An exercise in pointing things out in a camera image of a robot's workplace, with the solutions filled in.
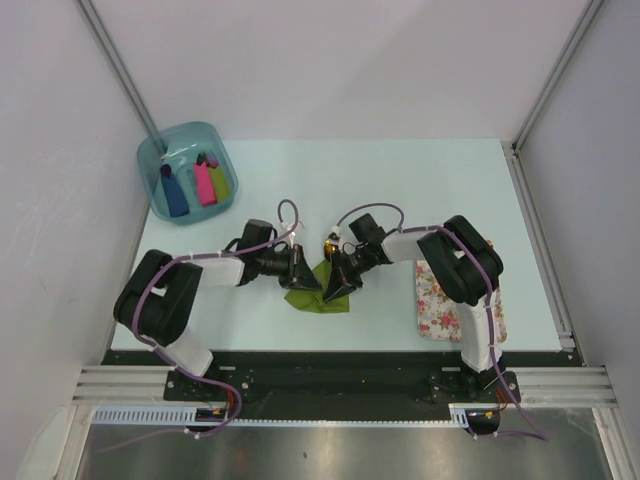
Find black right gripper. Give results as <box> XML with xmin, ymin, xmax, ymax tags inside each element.
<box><xmin>323</xmin><ymin>245</ymin><xmax>375</xmax><ymax>303</ymax></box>

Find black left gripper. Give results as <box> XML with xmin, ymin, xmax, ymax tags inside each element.
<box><xmin>256</xmin><ymin>244</ymin><xmax>322</xmax><ymax>291</ymax></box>

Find green paper napkin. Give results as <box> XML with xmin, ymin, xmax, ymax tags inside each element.
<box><xmin>284</xmin><ymin>260</ymin><xmax>350</xmax><ymax>314</ymax></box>

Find iridescent gold spoon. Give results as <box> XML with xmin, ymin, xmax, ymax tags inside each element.
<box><xmin>323</xmin><ymin>237</ymin><xmax>341</xmax><ymax>261</ymax></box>

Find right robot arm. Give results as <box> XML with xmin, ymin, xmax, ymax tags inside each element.
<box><xmin>323</xmin><ymin>213</ymin><xmax>504</xmax><ymax>401</ymax></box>

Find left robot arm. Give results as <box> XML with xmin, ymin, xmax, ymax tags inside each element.
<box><xmin>113</xmin><ymin>219</ymin><xmax>322</xmax><ymax>400</ymax></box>

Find green rolled napkin in bin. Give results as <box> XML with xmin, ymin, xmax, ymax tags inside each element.
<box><xmin>208</xmin><ymin>166</ymin><xmax>232</xmax><ymax>203</ymax></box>

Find pink rolled napkin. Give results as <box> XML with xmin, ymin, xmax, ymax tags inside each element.
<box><xmin>193</xmin><ymin>163</ymin><xmax>217</xmax><ymax>206</ymax></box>

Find blue rolled napkin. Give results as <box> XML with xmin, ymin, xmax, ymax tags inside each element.
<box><xmin>161</xmin><ymin>175</ymin><xmax>190</xmax><ymax>217</ymax></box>

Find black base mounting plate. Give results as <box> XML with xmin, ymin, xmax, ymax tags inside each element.
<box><xmin>102</xmin><ymin>349</ymin><xmax>584</xmax><ymax>421</ymax></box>

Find floral fabric pouch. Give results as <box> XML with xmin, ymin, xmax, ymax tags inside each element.
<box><xmin>413</xmin><ymin>259</ymin><xmax>508</xmax><ymax>344</ymax></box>

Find teal translucent plastic bin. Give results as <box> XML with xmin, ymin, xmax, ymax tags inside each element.
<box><xmin>136</xmin><ymin>122</ymin><xmax>238</xmax><ymax>225</ymax></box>

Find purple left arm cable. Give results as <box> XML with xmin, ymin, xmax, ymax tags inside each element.
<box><xmin>94</xmin><ymin>199</ymin><xmax>306</xmax><ymax>451</ymax></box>

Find white cable duct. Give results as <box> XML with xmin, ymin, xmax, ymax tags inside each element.
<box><xmin>93</xmin><ymin>406</ymin><xmax>196</xmax><ymax>425</ymax></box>

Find aluminium frame rail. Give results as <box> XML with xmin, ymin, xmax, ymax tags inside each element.
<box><xmin>72</xmin><ymin>366</ymin><xmax>617</xmax><ymax>407</ymax></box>

